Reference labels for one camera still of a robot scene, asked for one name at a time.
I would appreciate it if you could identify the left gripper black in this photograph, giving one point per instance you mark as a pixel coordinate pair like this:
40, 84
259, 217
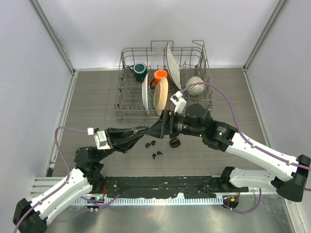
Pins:
121, 139

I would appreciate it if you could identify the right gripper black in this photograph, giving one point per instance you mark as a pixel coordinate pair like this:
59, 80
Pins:
164, 126

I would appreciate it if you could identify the black oblong charging case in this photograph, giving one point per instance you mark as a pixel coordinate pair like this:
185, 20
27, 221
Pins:
139, 130

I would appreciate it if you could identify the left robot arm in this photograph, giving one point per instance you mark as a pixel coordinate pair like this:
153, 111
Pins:
34, 216

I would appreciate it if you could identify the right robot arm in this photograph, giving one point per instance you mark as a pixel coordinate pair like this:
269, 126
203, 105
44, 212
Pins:
285, 174

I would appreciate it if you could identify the black square earbud case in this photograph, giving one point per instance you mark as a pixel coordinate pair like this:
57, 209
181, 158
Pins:
174, 143

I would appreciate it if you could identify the beige bowl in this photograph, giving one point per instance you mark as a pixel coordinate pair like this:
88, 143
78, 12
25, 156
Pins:
161, 95

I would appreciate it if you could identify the white green plate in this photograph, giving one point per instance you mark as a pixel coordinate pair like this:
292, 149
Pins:
146, 98

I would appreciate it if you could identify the orange mug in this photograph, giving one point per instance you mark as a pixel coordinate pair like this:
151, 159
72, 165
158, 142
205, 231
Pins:
158, 76

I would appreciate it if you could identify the striped round bowl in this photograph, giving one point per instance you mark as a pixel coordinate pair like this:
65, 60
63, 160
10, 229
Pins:
196, 89

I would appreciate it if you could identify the dark green mug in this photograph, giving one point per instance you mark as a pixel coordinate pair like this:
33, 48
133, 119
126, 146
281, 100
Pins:
139, 71

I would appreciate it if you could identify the white upright plate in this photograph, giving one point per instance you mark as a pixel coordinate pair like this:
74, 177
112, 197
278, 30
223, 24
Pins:
173, 68

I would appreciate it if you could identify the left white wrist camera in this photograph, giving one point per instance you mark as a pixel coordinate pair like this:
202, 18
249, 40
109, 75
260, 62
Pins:
99, 137

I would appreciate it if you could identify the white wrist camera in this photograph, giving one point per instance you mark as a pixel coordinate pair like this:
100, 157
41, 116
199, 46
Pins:
99, 137
178, 101

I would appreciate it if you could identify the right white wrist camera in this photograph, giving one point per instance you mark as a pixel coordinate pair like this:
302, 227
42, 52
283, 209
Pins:
178, 101

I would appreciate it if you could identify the grey wire dish rack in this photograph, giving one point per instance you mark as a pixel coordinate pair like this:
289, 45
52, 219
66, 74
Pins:
191, 61

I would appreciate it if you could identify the white slotted cable duct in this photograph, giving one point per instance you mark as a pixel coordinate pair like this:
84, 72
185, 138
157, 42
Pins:
179, 200

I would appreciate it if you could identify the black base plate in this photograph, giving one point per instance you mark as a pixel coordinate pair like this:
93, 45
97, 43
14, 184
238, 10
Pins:
164, 187

